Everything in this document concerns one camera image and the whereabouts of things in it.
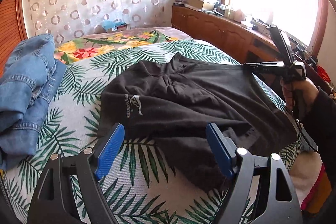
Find box with blue bag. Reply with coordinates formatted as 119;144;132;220
102;20;127;32

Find cardboard box on cabinet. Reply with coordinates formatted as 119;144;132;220
188;0;217;10

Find black shorts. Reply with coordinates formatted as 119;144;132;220
98;53;297;192

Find blue denim jeans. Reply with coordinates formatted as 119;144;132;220
1;34;66;170

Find palm leaf bed sheet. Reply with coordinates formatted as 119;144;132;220
2;39;304;224

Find floral blanket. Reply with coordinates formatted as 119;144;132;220
54;27;191;65

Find wooden louvered wardrobe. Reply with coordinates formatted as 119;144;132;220
0;0;27;76

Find person right hand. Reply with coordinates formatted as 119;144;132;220
280;79;319;122

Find wooden sideboard cabinet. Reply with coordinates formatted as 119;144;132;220
171;4;334;94

